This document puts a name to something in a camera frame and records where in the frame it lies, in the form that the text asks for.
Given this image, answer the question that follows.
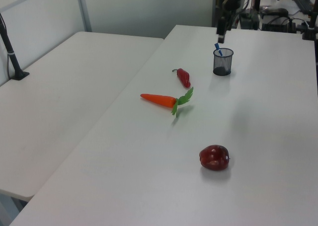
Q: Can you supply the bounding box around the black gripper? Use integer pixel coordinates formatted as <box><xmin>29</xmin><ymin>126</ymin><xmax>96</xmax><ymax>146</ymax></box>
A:
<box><xmin>216</xmin><ymin>0</ymin><xmax>244</xmax><ymax>44</ymax></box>

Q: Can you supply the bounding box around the black electronics box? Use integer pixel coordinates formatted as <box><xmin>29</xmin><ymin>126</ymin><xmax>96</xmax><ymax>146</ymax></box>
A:
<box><xmin>238</xmin><ymin>11</ymin><xmax>259</xmax><ymax>30</ymax></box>

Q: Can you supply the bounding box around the black mesh pen cup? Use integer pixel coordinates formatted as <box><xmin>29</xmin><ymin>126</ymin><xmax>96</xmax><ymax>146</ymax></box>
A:
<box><xmin>213</xmin><ymin>48</ymin><xmax>235</xmax><ymax>76</ymax></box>

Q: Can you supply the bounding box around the black handheld device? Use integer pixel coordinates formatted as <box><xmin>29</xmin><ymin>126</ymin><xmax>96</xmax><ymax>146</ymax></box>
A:
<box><xmin>259</xmin><ymin>8</ymin><xmax>289</xmax><ymax>20</ymax></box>

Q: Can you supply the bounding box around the red toy chili pepper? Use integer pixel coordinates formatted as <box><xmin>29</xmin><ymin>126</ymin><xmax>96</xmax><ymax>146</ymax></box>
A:
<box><xmin>171</xmin><ymin>68</ymin><xmax>192</xmax><ymax>88</ymax></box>

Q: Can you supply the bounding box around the black keyboard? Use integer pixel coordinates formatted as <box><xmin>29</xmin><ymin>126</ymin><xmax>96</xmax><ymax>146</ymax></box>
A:
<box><xmin>281</xmin><ymin>0</ymin><xmax>315</xmax><ymax>12</ymax></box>

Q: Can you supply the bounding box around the black clamp stand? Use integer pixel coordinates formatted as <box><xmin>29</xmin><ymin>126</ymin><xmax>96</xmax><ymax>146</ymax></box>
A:
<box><xmin>301</xmin><ymin>8</ymin><xmax>318</xmax><ymax>41</ymax></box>

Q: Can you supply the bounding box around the orange toy carrot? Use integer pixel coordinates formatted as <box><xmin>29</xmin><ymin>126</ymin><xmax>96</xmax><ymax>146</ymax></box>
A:
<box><xmin>140</xmin><ymin>86</ymin><xmax>195</xmax><ymax>118</ymax></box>

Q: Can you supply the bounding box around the dark red toy apple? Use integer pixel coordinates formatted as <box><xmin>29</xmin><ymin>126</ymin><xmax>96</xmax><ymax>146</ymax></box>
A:
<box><xmin>199</xmin><ymin>144</ymin><xmax>231</xmax><ymax>172</ymax></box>

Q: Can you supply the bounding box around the black pole with base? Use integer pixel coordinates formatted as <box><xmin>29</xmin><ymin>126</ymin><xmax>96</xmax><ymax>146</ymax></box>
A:
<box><xmin>0</xmin><ymin>12</ymin><xmax>30</xmax><ymax>81</ymax></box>

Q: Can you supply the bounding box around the grey partition frame post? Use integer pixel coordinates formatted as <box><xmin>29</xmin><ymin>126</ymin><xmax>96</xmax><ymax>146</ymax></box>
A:
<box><xmin>76</xmin><ymin>0</ymin><xmax>93</xmax><ymax>33</ymax></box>

